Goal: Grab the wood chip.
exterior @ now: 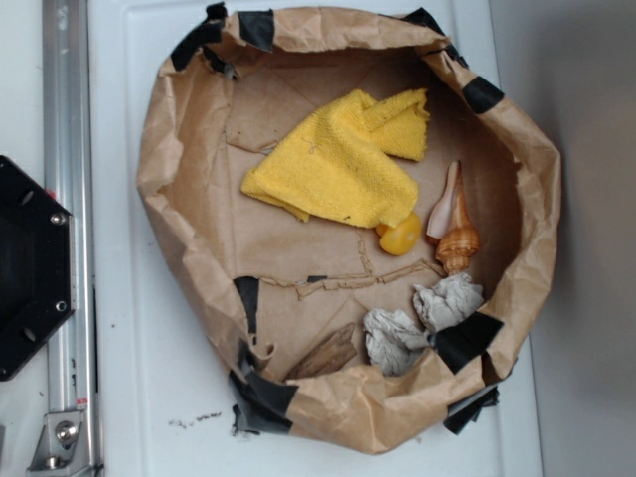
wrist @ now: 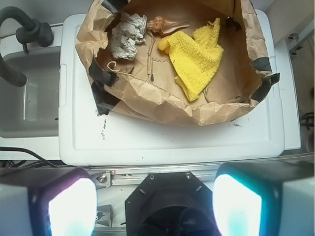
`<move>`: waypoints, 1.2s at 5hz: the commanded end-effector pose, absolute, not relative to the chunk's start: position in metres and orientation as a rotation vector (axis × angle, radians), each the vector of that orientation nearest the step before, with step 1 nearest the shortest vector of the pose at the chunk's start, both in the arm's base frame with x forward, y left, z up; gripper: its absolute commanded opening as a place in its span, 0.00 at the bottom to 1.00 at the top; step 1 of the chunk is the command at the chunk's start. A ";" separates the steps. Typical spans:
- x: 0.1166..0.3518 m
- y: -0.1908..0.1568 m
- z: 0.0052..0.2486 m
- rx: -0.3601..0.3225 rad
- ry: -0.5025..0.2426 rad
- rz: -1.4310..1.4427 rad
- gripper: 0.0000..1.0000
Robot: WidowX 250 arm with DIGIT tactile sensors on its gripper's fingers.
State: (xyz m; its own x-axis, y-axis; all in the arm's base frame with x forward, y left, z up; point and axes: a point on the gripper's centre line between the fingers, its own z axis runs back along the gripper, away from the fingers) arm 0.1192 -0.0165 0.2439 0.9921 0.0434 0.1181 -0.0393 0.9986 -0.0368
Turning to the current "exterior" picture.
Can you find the brown wood chip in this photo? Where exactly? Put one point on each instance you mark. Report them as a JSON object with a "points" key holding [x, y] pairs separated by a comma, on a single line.
{"points": [[329, 356]]}

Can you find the brown paper bag bin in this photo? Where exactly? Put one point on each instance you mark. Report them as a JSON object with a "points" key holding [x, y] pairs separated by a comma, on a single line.
{"points": [[269, 288]]}

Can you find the yellow folded cloth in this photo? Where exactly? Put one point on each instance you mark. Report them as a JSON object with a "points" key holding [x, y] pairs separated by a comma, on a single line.
{"points": [[339, 163]]}

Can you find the yellow rubber duck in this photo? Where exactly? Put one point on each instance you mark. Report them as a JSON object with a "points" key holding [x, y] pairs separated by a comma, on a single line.
{"points": [[401, 239]]}

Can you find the lower crumpled grey paper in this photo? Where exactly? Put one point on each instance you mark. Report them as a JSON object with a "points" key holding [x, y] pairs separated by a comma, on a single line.
{"points": [[393, 341]]}

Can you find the crumpled grey paper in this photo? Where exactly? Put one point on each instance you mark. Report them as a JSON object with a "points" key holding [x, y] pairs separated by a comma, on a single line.
{"points": [[393, 341], [447, 303]]}

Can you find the orange spiral seashell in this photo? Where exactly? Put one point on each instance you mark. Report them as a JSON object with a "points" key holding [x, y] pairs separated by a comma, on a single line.
{"points": [[449, 226]]}

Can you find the upper crumpled grey paper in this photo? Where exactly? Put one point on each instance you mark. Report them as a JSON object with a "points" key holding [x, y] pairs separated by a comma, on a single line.
{"points": [[447, 303]]}

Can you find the white plastic tray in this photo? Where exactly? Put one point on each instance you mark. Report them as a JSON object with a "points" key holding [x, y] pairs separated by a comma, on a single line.
{"points": [[165, 400]]}

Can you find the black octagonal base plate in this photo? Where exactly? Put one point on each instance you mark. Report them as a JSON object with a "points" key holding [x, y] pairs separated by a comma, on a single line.
{"points": [[36, 268]]}

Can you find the aluminium frame rail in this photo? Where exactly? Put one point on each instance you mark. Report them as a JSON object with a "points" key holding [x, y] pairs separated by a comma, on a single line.
{"points": [[70, 441]]}

